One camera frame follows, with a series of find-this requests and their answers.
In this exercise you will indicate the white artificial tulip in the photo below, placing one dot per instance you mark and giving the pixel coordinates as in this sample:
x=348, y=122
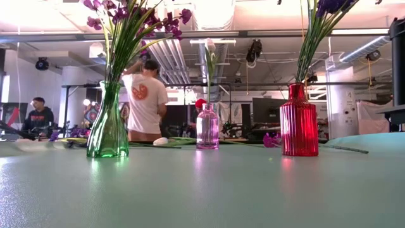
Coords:
x=160, y=141
x=211, y=46

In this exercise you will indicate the pink glass bottle vase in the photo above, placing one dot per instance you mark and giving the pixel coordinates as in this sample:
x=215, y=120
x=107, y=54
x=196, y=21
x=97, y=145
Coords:
x=208, y=126

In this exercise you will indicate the green glass vase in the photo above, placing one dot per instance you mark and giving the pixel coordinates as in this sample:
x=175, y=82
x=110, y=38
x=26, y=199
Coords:
x=108, y=126

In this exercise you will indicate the red ribbed glass vase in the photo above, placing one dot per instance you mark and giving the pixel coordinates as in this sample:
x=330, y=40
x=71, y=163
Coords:
x=299, y=126

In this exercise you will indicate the person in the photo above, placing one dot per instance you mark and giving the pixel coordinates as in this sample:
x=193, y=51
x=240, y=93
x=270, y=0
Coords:
x=145, y=107
x=200, y=103
x=39, y=118

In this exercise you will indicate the dark computer monitor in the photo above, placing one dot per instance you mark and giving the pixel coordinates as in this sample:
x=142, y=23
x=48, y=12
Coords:
x=267, y=111

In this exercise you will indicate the white ceiling light bar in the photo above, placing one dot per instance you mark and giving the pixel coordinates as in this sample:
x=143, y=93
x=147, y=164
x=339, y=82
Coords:
x=224, y=41

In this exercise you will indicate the black ceiling-mounted device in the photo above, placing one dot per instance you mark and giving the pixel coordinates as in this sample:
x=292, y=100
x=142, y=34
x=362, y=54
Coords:
x=254, y=50

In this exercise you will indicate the teal table mat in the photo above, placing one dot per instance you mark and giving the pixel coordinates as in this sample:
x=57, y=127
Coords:
x=202, y=196

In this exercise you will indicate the white ceiling unit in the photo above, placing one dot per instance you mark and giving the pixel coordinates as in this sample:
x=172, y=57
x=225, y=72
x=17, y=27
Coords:
x=95, y=50

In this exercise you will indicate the white round pillar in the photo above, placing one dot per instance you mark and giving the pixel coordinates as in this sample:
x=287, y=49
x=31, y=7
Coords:
x=341, y=104

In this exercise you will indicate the black ceiling spotlight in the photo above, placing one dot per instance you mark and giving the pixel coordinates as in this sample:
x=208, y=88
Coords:
x=41, y=64
x=373, y=55

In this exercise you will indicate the pink cloth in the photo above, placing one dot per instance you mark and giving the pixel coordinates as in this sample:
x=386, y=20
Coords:
x=373, y=117

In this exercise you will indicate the black slanted rod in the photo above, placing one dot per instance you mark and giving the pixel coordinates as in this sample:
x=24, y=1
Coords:
x=19, y=132

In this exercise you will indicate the red slanted strip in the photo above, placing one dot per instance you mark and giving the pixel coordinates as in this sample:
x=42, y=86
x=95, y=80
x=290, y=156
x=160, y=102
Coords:
x=13, y=117

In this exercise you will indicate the grey side desk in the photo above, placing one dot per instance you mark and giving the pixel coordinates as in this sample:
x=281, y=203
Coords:
x=392, y=114

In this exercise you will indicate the silver ventilation duct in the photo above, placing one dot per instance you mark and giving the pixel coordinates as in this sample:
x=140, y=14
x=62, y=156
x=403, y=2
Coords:
x=221, y=82
x=364, y=49

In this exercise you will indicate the grey overhead rail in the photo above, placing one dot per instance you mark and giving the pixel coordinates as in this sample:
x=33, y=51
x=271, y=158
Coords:
x=269, y=32

